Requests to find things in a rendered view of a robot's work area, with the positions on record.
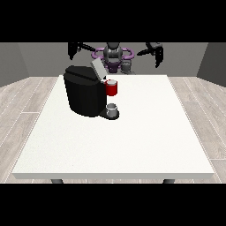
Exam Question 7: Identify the black coffee machine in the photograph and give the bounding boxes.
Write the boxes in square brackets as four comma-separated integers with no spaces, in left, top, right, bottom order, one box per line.
[63,64,120,120]

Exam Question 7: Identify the small grey cup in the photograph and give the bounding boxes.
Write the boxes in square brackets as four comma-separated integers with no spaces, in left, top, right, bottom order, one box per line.
[105,102,119,117]

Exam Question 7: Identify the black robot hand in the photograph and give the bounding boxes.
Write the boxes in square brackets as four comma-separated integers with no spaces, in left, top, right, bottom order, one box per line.
[136,42,164,69]
[67,42,97,61]

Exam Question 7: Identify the red pod holder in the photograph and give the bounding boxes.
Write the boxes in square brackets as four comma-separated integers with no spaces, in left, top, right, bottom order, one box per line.
[104,79,118,97]

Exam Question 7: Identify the grey robot trunk purple rings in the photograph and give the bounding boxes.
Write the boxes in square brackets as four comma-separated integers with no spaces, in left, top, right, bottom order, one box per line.
[91,42,136,74]

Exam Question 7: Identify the small grey coffee pod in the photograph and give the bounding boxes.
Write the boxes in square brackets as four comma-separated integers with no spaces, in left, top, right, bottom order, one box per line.
[121,60,132,74]

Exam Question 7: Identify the pale grey machine lid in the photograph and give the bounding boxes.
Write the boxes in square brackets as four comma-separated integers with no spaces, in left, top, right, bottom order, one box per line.
[90,57,108,81]

